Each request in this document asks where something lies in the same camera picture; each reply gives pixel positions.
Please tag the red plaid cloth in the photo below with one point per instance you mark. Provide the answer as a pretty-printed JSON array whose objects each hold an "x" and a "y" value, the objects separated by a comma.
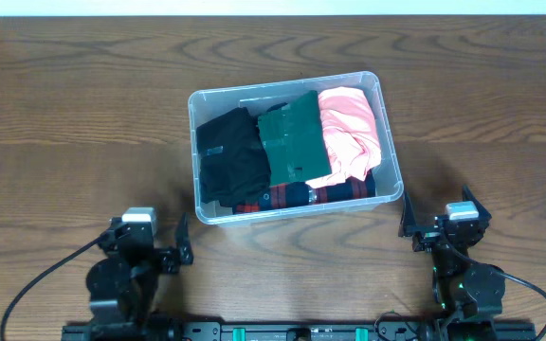
[{"x": 300, "y": 194}]

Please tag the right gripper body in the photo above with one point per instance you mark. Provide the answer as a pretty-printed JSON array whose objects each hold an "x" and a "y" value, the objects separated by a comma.
[{"x": 428, "y": 235}]

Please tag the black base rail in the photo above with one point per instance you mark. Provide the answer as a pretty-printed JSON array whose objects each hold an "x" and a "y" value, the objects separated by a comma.
[{"x": 381, "y": 330}]

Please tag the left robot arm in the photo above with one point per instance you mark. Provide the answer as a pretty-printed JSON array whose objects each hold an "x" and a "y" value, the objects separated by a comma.
[{"x": 123, "y": 285}]

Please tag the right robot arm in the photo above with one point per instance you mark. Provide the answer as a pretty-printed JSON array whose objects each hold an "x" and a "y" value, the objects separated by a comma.
[{"x": 470, "y": 289}]

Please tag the black cloth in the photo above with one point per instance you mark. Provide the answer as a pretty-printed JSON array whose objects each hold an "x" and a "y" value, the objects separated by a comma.
[{"x": 234, "y": 167}]

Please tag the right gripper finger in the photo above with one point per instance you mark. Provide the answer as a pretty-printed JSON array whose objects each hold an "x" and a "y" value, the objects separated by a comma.
[
  {"x": 469, "y": 196},
  {"x": 408, "y": 221}
]

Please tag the green cloth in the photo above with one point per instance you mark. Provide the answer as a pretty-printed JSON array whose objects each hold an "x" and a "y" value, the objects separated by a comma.
[{"x": 292, "y": 136}]

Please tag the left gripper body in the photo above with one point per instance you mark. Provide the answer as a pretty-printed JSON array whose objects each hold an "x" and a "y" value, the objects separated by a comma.
[{"x": 157, "y": 258}]

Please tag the clear plastic storage bin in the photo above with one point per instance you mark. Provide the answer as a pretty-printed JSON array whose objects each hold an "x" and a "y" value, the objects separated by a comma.
[{"x": 208, "y": 104}]

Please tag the pink cloth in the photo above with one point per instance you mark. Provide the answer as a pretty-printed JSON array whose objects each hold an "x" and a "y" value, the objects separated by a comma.
[{"x": 350, "y": 136}]

